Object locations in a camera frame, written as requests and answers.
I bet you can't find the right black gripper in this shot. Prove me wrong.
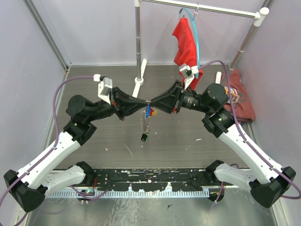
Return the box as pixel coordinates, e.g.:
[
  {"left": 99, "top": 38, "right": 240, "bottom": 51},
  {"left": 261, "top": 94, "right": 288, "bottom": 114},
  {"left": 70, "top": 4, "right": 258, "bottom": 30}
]
[{"left": 149, "top": 80, "right": 212, "bottom": 114}]

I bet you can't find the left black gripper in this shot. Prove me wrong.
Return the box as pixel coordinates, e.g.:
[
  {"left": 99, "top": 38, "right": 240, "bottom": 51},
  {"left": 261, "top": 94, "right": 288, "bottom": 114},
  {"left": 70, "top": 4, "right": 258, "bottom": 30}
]
[{"left": 87, "top": 86, "right": 149, "bottom": 122}]

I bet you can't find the metal numbered keyring organizer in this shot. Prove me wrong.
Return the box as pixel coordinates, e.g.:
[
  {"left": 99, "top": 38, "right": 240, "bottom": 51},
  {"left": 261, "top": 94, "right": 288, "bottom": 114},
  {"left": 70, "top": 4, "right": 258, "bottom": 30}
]
[{"left": 141, "top": 100, "right": 158, "bottom": 135}]

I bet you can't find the blue tag key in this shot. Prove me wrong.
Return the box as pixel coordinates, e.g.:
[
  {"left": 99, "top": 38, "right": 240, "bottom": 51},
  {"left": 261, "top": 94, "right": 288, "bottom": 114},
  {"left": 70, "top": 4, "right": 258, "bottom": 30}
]
[{"left": 145, "top": 105, "right": 151, "bottom": 118}]

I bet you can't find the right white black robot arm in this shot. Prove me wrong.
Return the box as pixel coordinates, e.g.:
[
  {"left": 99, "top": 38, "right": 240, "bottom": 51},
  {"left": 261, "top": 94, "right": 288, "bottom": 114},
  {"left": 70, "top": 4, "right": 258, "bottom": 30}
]
[{"left": 150, "top": 81, "right": 296, "bottom": 208}]

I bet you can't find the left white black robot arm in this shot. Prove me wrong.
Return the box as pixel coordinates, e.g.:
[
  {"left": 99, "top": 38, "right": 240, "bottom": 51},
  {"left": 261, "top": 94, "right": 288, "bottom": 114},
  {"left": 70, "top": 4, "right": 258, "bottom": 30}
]
[{"left": 4, "top": 87, "right": 147, "bottom": 213}]

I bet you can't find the yellow key tag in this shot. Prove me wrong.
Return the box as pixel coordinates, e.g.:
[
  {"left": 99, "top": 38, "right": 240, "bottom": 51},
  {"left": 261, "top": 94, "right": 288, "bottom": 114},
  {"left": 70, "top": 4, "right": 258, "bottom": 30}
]
[{"left": 151, "top": 109, "right": 158, "bottom": 116}]

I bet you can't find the black key fob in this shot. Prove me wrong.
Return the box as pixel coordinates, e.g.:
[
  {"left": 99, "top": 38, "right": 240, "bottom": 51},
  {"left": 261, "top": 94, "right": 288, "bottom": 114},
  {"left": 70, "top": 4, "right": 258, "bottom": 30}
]
[{"left": 141, "top": 133, "right": 148, "bottom": 142}]

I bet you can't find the red shirt on hanger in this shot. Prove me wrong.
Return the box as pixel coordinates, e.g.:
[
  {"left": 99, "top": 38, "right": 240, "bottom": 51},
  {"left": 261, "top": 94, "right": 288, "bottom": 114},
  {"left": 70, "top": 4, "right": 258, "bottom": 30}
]
[{"left": 172, "top": 17, "right": 204, "bottom": 90}]

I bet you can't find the dark red printed shirt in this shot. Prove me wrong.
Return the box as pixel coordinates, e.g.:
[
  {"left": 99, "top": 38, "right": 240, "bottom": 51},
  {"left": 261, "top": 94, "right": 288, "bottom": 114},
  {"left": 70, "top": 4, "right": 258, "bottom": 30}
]
[{"left": 230, "top": 68, "right": 255, "bottom": 123}]

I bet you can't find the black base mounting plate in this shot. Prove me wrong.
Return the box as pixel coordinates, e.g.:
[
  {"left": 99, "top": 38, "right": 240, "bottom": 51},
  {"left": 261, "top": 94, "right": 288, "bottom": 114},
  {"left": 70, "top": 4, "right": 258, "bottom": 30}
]
[{"left": 67, "top": 167, "right": 226, "bottom": 193}]

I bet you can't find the teal clothes hanger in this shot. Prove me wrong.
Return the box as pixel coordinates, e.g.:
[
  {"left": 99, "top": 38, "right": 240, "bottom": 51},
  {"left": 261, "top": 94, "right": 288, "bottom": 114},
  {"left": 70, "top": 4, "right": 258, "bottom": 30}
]
[{"left": 179, "top": 8, "right": 200, "bottom": 68}]

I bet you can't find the white silver clothes rack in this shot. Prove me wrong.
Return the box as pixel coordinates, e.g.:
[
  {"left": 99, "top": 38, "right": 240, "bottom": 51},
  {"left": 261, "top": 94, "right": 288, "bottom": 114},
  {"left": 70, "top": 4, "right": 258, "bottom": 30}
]
[{"left": 132, "top": 0, "right": 270, "bottom": 98}]

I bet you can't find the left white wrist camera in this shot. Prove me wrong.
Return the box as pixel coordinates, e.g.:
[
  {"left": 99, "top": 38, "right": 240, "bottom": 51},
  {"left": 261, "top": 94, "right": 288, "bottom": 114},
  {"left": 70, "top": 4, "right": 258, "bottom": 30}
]
[{"left": 93, "top": 74, "right": 113, "bottom": 105}]

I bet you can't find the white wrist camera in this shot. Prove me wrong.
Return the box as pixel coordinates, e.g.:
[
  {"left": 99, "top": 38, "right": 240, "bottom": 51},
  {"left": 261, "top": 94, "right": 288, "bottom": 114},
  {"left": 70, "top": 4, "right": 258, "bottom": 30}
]
[
  {"left": 93, "top": 74, "right": 113, "bottom": 105},
  {"left": 179, "top": 64, "right": 200, "bottom": 90}
]

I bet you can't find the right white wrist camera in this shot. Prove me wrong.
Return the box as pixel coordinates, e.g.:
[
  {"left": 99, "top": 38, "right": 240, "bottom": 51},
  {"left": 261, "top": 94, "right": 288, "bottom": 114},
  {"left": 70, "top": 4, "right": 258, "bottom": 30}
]
[{"left": 179, "top": 64, "right": 200, "bottom": 90}]

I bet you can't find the slotted cable duct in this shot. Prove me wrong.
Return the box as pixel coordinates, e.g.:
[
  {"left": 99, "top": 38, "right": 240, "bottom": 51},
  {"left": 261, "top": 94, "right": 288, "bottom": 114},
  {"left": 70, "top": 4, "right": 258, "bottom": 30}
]
[{"left": 49, "top": 188, "right": 209, "bottom": 198}]

